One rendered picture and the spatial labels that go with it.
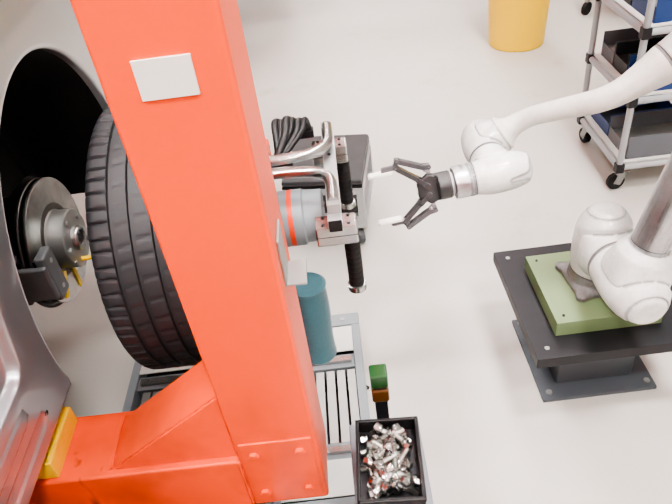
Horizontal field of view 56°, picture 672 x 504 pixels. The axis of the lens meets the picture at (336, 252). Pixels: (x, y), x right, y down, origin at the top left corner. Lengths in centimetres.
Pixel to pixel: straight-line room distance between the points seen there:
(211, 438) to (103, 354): 142
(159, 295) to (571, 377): 143
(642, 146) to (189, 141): 254
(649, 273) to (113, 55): 141
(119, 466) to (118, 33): 88
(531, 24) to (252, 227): 377
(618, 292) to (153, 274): 118
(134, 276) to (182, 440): 33
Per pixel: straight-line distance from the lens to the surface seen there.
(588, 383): 229
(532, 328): 203
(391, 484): 140
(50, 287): 161
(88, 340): 275
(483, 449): 211
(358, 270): 144
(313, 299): 153
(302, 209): 151
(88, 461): 144
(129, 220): 132
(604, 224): 194
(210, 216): 89
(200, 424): 125
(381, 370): 143
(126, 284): 133
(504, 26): 452
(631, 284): 181
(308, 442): 126
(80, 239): 173
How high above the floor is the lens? 176
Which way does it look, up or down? 39 degrees down
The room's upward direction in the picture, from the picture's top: 8 degrees counter-clockwise
